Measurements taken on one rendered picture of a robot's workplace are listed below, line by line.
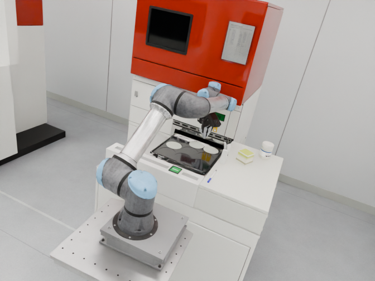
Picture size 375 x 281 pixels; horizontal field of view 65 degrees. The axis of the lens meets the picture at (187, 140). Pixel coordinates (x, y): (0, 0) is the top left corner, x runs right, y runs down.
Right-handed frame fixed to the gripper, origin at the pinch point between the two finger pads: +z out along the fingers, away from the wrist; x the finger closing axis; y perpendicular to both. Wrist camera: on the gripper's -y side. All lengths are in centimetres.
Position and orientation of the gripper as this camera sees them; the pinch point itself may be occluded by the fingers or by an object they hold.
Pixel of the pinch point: (205, 137)
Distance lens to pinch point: 187.2
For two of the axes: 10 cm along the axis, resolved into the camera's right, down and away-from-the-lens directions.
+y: -5.4, -4.5, 7.1
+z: -1.8, 8.8, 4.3
